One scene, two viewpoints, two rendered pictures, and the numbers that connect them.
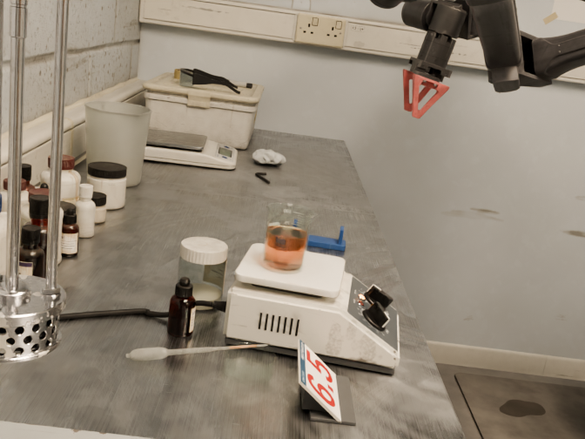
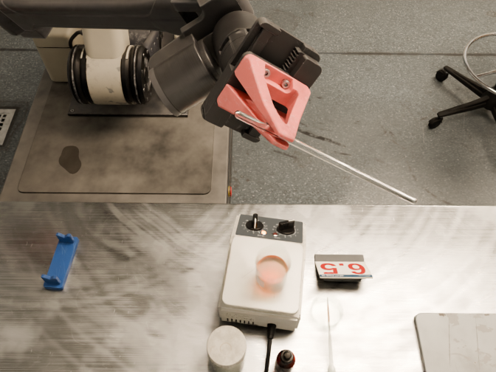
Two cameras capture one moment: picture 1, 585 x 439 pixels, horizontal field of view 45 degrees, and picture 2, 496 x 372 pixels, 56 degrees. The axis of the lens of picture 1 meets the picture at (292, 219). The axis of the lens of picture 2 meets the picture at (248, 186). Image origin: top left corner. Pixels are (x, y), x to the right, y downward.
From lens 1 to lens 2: 94 cm
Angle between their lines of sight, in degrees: 76
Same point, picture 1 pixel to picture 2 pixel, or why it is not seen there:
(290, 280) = (294, 274)
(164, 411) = (386, 358)
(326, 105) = not seen: outside the picture
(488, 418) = (83, 183)
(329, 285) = (294, 249)
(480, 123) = not seen: outside the picture
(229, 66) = not seen: outside the picture
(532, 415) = (78, 155)
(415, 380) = (302, 218)
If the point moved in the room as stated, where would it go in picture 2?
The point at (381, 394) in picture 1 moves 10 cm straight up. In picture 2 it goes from (325, 238) to (333, 211)
